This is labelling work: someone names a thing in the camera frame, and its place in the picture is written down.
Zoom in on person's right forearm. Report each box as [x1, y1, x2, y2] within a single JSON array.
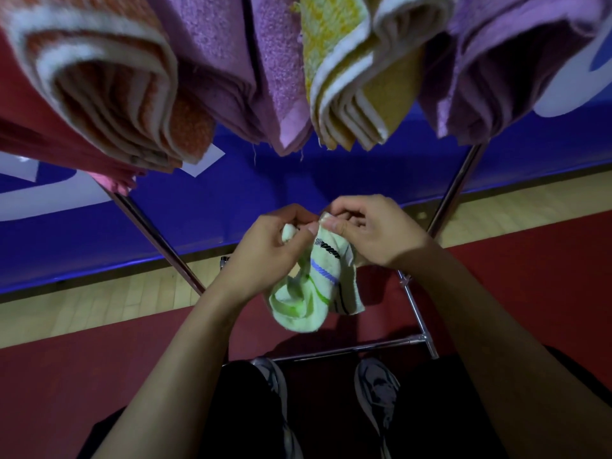
[[404, 241, 612, 459]]

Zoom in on metal drying rack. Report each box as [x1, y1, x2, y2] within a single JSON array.
[[95, 143, 488, 364]]

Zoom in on person's black trousers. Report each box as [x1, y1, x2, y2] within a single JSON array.
[[76, 346, 612, 459]]

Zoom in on orange patterned towel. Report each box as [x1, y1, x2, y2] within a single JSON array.
[[0, 0, 217, 173]]

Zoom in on yellow white cloth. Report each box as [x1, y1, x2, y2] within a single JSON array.
[[291, 0, 458, 152]]

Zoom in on person's left hand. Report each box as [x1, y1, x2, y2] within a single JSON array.
[[210, 203, 320, 307]]

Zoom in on pale green towel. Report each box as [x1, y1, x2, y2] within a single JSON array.
[[267, 212, 367, 334]]

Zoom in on person's right grey shoe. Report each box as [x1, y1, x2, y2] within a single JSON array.
[[353, 356, 402, 459]]

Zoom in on blue banner with white print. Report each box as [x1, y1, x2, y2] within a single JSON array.
[[0, 23, 612, 295]]

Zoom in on person's grey shoe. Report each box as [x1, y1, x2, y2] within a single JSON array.
[[353, 356, 402, 459], [251, 356, 305, 459]]

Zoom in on person's right hand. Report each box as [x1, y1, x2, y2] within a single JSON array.
[[320, 194, 435, 272]]

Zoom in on person's left grey shoe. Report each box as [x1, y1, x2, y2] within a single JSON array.
[[251, 356, 305, 459]]

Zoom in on pink towel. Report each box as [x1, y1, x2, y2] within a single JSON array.
[[0, 33, 147, 196]]

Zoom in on purple towel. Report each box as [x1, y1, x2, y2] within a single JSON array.
[[145, 0, 314, 157], [419, 0, 612, 147]]

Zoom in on person's left forearm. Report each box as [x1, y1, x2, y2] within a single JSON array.
[[93, 286, 245, 459]]

